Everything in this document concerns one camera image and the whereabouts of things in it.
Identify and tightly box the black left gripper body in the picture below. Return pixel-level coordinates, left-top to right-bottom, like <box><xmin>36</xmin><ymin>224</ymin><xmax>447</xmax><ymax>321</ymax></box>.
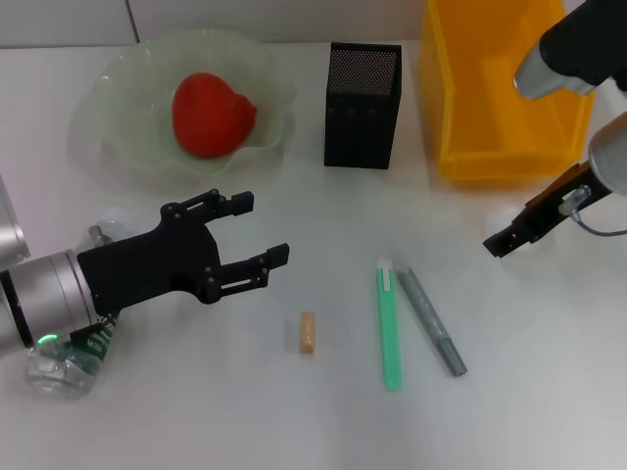
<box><xmin>76</xmin><ymin>203</ymin><xmax>221</xmax><ymax>319</ymax></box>

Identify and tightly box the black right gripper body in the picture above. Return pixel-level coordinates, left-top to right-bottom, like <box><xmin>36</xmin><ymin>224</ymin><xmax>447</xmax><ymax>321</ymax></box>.
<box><xmin>523</xmin><ymin>161</ymin><xmax>613</xmax><ymax>241</ymax></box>

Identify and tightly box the tan eraser block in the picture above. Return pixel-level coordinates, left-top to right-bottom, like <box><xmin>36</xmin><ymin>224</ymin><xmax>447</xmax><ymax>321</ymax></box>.
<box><xmin>298</xmin><ymin>311</ymin><xmax>317</xmax><ymax>356</ymax></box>

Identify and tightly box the grey marker pen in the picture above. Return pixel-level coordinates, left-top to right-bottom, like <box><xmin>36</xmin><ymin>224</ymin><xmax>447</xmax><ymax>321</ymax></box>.
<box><xmin>396</xmin><ymin>266</ymin><xmax>468</xmax><ymax>378</ymax></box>

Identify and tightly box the clear water bottle green label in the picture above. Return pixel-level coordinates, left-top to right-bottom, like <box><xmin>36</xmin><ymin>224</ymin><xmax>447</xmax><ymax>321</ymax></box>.
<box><xmin>24</xmin><ymin>208</ymin><xmax>129</xmax><ymax>400</ymax></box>

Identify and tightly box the green pen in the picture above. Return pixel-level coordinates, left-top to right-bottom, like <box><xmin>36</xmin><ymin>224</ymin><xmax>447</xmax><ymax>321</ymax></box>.
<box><xmin>375</xmin><ymin>258</ymin><xmax>404</xmax><ymax>393</ymax></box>

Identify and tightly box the red-orange round fruit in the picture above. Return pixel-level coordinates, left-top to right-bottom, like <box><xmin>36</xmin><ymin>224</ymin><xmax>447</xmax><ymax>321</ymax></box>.
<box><xmin>171</xmin><ymin>71</ymin><xmax>258</xmax><ymax>159</ymax></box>

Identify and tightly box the pale green glass fruit plate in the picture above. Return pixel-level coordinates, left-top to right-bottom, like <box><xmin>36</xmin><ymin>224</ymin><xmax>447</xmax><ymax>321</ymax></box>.
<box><xmin>68</xmin><ymin>27</ymin><xmax>298</xmax><ymax>192</ymax></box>

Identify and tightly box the black mesh pen holder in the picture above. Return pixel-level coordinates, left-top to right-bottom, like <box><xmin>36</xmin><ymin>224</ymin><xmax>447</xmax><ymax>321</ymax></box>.
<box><xmin>323</xmin><ymin>42</ymin><xmax>403</xmax><ymax>170</ymax></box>

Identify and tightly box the yellow plastic bin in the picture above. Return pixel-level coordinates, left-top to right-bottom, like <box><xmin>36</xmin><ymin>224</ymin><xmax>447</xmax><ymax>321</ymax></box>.
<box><xmin>418</xmin><ymin>0</ymin><xmax>598</xmax><ymax>185</ymax></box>

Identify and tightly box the grey right gripper cable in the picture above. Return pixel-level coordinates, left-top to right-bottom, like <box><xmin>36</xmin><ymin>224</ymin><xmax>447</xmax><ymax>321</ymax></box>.
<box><xmin>557</xmin><ymin>185</ymin><xmax>627</xmax><ymax>241</ymax></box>

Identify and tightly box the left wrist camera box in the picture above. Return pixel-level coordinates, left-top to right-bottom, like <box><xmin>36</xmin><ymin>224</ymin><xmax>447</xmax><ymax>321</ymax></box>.
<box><xmin>0</xmin><ymin>173</ymin><xmax>29</xmax><ymax>270</ymax></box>

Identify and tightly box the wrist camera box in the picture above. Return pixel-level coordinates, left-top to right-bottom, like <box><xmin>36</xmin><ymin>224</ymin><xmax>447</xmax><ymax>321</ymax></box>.
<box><xmin>512</xmin><ymin>0</ymin><xmax>627</xmax><ymax>102</ymax></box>
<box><xmin>0</xmin><ymin>173</ymin><xmax>29</xmax><ymax>270</ymax></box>

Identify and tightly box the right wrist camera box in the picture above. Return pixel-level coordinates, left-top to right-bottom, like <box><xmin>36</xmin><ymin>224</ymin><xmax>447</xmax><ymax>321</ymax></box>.
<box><xmin>512</xmin><ymin>0</ymin><xmax>627</xmax><ymax>102</ymax></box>

